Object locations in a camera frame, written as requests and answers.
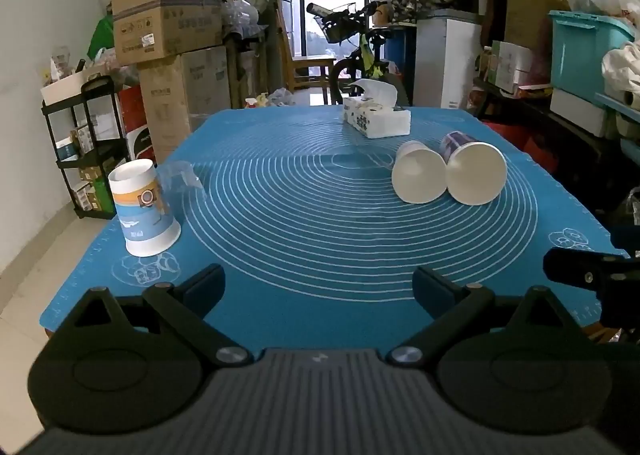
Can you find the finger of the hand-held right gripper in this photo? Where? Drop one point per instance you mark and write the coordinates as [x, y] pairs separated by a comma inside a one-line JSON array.
[[570, 269]]

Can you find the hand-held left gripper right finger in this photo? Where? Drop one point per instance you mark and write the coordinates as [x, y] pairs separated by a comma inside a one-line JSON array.
[[431, 287]]

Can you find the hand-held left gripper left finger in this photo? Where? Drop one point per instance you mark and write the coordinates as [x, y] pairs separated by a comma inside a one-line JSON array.
[[204, 286]]

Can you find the plain white paper cup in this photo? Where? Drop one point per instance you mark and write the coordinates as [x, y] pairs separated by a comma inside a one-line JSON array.
[[419, 177]]

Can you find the purple printed paper cup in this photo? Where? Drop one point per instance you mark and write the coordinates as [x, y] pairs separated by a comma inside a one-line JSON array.
[[475, 175]]

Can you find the blue printed paper cup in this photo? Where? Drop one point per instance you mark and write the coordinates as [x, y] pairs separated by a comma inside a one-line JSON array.
[[145, 215]]

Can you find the clear plastic wrapper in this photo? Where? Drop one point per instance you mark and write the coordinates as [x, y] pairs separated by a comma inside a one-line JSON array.
[[180, 176]]

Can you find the dark side table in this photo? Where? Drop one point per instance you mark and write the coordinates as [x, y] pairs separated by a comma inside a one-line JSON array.
[[560, 150]]

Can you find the blue silicone baking mat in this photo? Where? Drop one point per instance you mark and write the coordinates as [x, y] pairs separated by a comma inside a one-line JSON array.
[[310, 215]]

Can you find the flat white box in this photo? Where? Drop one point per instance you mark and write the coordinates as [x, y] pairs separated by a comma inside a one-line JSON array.
[[577, 110]]

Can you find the black shelf cart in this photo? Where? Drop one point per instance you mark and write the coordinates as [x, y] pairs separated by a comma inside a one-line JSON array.
[[107, 145]]

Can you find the red and white carton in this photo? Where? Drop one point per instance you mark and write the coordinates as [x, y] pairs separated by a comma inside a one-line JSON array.
[[134, 125]]

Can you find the white tissue pack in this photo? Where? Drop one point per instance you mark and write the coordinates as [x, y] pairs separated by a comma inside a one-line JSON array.
[[375, 117]]

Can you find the tall brown cardboard box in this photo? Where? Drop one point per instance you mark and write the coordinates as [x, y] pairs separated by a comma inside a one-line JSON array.
[[185, 95]]

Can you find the crumpled white cloth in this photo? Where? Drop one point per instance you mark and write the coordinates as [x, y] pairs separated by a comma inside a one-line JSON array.
[[622, 65]]

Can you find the white and green carton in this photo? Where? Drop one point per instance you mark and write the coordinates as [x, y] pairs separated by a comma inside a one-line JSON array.
[[510, 66]]

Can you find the teal plastic storage bin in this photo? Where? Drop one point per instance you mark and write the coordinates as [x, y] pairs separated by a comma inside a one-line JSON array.
[[580, 55]]

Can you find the white chest freezer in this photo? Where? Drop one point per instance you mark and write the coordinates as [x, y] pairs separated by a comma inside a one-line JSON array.
[[447, 65]]

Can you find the blue barrel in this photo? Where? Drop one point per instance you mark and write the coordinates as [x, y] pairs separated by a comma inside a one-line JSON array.
[[402, 55]]

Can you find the wooden chair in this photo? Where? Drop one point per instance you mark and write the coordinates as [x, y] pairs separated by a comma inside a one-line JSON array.
[[300, 66]]

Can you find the white open box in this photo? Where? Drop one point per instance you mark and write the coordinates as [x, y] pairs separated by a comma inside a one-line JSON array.
[[70, 85]]

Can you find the black bicycle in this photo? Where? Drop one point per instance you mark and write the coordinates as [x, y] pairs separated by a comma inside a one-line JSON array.
[[362, 55]]

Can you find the open brown cardboard box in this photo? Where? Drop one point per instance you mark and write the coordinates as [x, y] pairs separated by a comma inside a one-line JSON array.
[[165, 30]]

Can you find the green bag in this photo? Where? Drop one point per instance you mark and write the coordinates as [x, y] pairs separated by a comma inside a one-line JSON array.
[[102, 37]]

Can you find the clear plastic bag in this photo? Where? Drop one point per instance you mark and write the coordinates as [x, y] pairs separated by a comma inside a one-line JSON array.
[[242, 17]]

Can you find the large brown cardboard box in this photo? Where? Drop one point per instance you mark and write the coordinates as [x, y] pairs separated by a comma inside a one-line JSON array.
[[530, 0]]

